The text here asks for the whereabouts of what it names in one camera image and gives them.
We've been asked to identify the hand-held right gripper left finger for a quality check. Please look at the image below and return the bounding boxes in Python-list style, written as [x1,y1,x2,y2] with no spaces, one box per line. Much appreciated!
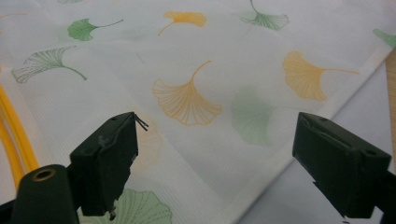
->
[68,111,149,220]

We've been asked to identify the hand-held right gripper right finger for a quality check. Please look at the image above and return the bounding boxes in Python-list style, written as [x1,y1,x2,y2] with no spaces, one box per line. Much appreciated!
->
[291,111,392,219]

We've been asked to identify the white leaf-print mesh laundry bag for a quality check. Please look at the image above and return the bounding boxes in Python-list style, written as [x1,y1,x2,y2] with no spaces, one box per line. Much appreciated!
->
[0,0,396,224]

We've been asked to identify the white table mat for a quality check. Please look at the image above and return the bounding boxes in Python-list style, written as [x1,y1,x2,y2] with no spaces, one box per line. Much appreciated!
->
[237,60,396,224]

